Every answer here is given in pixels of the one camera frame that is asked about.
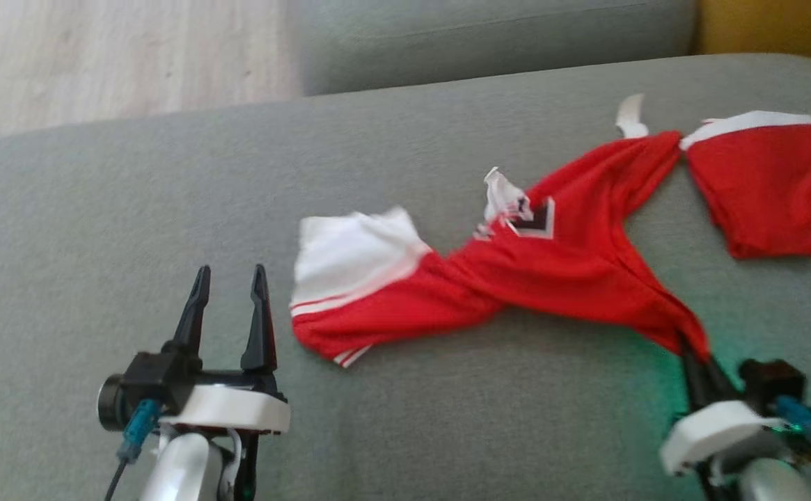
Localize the large grey sofa seat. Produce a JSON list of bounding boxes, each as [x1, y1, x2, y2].
[[0, 53, 811, 501]]

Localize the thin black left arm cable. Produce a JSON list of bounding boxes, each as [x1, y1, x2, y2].
[[104, 459, 129, 501]]

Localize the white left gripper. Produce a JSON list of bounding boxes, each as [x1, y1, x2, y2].
[[161, 264, 292, 437]]

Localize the yellow sofa backrest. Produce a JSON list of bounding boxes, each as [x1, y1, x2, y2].
[[696, 0, 811, 74]]

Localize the red and white shorts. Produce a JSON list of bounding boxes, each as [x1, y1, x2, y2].
[[290, 93, 811, 370]]

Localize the blue right camera connector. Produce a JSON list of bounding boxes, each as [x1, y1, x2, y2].
[[773, 395, 811, 437]]

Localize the blue left camera connector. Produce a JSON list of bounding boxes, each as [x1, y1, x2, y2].
[[116, 398, 163, 465]]

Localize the grey sofa seat cushion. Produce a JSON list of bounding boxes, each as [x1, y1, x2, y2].
[[285, 0, 700, 97]]

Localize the blue camera connector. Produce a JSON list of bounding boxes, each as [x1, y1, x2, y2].
[[773, 395, 811, 437], [116, 398, 163, 465]]

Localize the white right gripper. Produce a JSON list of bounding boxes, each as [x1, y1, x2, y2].
[[659, 351, 787, 478]]

